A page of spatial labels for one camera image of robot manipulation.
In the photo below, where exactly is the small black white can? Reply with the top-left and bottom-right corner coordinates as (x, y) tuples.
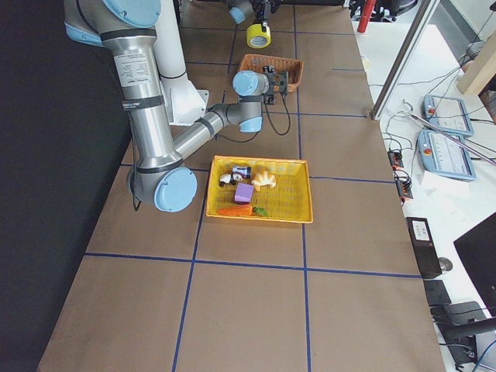
(232, 166), (252, 181)

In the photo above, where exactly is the yellow tape roll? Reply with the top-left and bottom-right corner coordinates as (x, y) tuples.
(246, 23), (271, 49)

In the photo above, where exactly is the purple foam cube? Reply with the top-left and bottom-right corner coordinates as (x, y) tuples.
(234, 183), (254, 204)

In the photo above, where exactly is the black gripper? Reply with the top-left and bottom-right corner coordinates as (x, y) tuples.
(251, 0), (281, 32)
(265, 70), (288, 105)

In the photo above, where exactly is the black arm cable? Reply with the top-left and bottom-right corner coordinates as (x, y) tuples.
(215, 91), (292, 143)

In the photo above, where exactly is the aluminium frame post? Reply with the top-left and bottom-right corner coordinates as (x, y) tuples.
(370, 0), (440, 121)

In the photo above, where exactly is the black box white label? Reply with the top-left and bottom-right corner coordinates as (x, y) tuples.
(405, 217), (442, 279)

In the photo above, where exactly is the yellow plastic woven basket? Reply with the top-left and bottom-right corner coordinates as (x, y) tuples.
(206, 155), (313, 223)

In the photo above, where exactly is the toy carrot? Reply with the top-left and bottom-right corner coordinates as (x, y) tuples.
(217, 204), (268, 217)

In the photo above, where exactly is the red cylinder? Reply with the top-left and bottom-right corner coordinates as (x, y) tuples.
(356, 0), (376, 33)

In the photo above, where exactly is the far teach pendant tablet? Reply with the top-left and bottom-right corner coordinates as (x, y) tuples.
(422, 95), (474, 137)

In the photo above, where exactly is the toy croissant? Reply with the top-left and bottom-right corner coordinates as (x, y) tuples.
(251, 170), (277, 191)

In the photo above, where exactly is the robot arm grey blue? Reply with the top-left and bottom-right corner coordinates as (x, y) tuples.
(64, 1), (289, 212)
(223, 0), (283, 31)

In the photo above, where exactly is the black power strip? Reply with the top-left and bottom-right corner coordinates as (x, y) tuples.
(387, 150), (413, 204)

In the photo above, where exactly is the teach pendant tablet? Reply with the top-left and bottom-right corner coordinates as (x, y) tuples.
(417, 129), (477, 181)
(422, 95), (474, 137)

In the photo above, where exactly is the brown wicker basket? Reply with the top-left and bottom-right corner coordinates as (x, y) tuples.
(236, 53), (305, 94)

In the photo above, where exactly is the black monitor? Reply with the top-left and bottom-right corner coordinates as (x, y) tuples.
(454, 215), (496, 315)

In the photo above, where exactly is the panda figurine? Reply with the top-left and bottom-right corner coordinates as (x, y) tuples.
(219, 174), (243, 187)

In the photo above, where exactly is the near teach pendant tablet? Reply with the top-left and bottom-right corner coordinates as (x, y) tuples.
(417, 129), (477, 181)

